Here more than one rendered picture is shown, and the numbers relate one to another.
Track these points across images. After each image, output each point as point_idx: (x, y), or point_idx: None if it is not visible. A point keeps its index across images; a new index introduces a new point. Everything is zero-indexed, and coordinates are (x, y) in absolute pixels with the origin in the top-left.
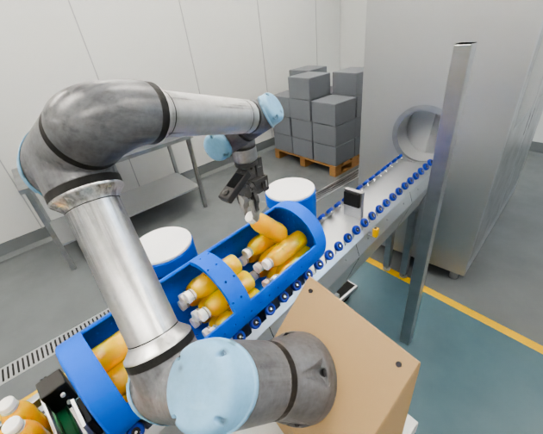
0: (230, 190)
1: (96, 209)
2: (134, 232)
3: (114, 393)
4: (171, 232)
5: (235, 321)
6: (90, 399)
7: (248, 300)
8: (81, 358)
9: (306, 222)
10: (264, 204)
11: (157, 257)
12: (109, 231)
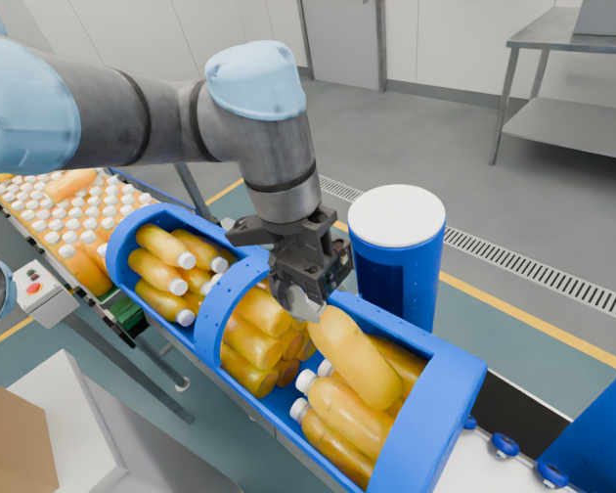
0: (239, 227)
1: None
2: None
3: (113, 267)
4: (424, 212)
5: (198, 357)
6: (107, 253)
7: (212, 365)
8: (127, 225)
9: (384, 456)
10: (311, 315)
11: (363, 220)
12: None
